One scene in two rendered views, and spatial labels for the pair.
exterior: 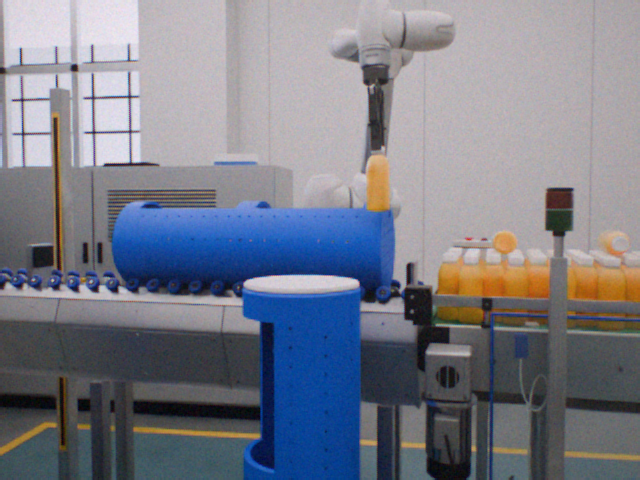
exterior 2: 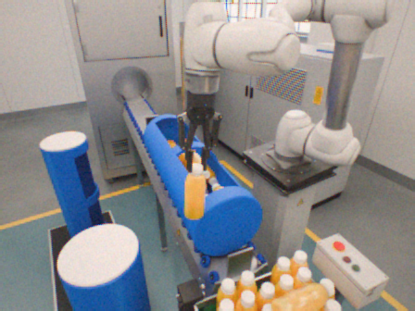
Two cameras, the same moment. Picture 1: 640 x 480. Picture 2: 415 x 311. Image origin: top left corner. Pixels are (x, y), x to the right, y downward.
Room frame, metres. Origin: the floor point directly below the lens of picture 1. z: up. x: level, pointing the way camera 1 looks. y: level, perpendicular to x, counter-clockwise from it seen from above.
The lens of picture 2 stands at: (1.40, -0.72, 1.81)
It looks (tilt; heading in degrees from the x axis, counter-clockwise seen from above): 30 degrees down; 52
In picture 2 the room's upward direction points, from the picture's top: straight up
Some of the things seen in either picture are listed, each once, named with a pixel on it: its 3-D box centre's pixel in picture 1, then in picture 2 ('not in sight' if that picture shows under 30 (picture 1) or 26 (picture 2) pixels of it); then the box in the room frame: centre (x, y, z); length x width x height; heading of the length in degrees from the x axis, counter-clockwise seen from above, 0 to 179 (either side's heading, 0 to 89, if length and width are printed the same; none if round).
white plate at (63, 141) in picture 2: not in sight; (63, 141); (1.65, 1.10, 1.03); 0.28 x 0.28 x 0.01
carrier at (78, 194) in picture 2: not in sight; (79, 194); (1.65, 1.10, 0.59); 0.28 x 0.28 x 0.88
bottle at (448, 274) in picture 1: (449, 289); (226, 303); (1.77, -0.36, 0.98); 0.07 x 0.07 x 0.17
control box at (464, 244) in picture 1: (484, 255); (346, 268); (2.13, -0.55, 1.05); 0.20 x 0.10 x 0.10; 75
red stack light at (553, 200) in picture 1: (559, 200); not in sight; (1.46, -0.55, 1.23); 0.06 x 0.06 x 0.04
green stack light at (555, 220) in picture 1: (559, 220); not in sight; (1.46, -0.55, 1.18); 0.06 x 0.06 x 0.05
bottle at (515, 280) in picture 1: (515, 293); not in sight; (1.69, -0.52, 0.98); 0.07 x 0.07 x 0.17
